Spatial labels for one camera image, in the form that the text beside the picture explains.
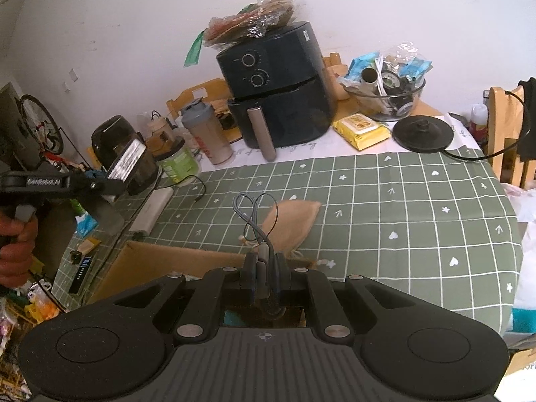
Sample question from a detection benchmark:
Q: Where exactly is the tan drawstring pouch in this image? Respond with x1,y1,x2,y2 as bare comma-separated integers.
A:
237,200,322,267

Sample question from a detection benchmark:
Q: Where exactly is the grey looped cable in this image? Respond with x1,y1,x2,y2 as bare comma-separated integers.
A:
232,192,279,303

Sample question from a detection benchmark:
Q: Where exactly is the person's left hand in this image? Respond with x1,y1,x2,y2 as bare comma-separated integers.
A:
0,213,38,288

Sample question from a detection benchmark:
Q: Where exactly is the open cardboard box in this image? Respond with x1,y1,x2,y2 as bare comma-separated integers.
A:
86,241,306,329

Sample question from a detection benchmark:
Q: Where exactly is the black electric kettle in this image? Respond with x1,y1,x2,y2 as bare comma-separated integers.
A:
92,115,158,195

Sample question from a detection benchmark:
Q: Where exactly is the white power bank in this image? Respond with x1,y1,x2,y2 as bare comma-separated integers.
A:
129,187,173,235

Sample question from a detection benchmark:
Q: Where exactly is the green checkered tablecloth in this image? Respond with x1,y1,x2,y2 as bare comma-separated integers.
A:
54,146,526,336

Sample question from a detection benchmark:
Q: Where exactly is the green label supplement jar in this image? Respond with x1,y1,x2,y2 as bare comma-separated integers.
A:
154,138,200,184

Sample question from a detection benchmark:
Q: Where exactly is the yellow wet wipes pack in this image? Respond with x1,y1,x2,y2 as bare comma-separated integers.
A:
333,114,391,151

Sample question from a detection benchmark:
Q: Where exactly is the grey lid shaker bottle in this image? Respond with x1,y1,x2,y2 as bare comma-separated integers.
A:
181,98,233,165

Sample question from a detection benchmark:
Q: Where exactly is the black kettle base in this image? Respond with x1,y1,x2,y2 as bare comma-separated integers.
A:
392,115,454,153

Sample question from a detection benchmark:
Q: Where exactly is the white plastic bag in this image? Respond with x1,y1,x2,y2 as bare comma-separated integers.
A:
503,183,536,310

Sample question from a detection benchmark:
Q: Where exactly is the glass bowl of clutter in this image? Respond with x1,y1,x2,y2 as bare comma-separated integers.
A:
337,41,433,122

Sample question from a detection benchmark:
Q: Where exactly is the black air fryer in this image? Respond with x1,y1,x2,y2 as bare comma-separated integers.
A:
216,21,336,149

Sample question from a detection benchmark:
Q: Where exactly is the black garment on chair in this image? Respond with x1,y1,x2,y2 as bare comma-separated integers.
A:
518,77,536,161

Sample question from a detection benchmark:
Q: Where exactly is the wooden chair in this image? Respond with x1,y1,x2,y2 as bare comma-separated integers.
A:
487,86,535,189

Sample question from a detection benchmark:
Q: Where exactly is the snack bag on fryer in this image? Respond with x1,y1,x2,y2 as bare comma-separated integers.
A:
184,0,296,67

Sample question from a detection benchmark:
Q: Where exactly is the black usb cable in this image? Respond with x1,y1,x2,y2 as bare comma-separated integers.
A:
167,174,208,205

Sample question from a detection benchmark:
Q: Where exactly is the flat cardboard against wall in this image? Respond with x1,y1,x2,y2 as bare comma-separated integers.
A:
166,78,232,120

